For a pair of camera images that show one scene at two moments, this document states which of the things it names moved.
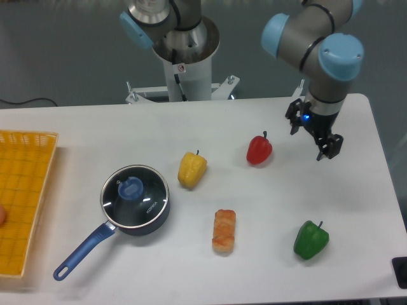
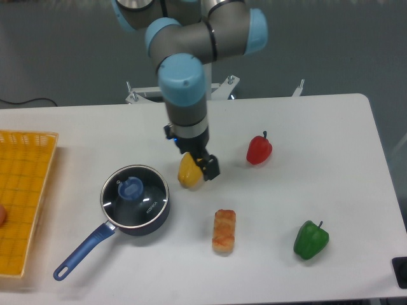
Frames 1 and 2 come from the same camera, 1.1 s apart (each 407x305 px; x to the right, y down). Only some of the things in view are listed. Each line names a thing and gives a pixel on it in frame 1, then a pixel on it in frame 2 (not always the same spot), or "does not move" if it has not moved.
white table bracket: x=297 y=92 does not move
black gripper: x=319 y=125 -> x=196 y=146
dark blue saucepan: x=135 y=200 does not move
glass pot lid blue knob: x=130 y=187 does not move
